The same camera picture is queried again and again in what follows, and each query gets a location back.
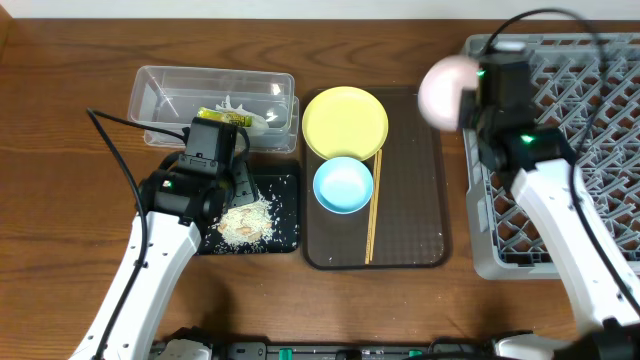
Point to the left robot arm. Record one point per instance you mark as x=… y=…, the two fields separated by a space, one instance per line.
x=175 y=207

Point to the right wooden chopstick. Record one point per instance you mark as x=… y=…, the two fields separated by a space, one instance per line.
x=375 y=205

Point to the rice food waste pile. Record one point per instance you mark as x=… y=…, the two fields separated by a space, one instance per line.
x=247 y=225

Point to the yellow green snack wrapper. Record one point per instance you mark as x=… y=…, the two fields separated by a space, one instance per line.
x=225 y=116

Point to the yellow round plate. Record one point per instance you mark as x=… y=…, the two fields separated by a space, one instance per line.
x=345 y=121

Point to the pink shallow bowl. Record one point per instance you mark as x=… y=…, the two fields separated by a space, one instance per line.
x=440 y=92

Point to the grey dishwasher rack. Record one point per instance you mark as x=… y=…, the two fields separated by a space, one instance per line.
x=600 y=119

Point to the brown serving tray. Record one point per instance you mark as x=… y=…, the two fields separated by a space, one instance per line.
x=412 y=225

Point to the light blue bowl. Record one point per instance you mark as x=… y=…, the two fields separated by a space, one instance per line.
x=343 y=185

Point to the clear plastic waste bin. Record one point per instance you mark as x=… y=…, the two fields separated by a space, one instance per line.
x=169 y=97

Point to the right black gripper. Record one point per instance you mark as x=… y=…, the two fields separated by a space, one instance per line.
x=470 y=103

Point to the white plastic bag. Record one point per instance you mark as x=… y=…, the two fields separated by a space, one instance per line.
x=254 y=124

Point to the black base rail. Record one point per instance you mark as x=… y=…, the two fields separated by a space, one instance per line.
x=193 y=343

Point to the black waste tray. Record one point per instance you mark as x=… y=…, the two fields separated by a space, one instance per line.
x=285 y=220

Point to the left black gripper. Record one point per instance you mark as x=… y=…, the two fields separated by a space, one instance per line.
x=245 y=185

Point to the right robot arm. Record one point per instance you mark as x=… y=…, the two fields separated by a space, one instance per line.
x=538 y=167

